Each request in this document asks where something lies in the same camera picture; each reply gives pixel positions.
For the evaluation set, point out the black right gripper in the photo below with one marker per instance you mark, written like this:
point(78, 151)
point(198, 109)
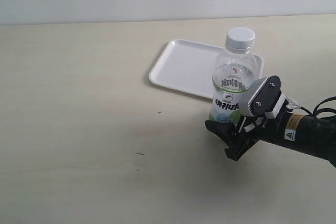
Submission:
point(242, 136)

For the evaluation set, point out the clear plastic water bottle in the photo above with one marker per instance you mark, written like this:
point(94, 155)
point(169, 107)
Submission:
point(233, 74)

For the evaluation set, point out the white bottle cap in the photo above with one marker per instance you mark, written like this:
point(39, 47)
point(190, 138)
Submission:
point(240, 38)

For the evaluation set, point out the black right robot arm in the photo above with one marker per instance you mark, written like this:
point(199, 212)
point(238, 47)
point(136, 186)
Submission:
point(300, 133)

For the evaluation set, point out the white rectangular tray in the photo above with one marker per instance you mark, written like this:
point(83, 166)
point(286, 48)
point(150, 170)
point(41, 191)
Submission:
point(186, 66)

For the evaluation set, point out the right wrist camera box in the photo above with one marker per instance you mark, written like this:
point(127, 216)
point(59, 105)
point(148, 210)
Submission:
point(263, 98)

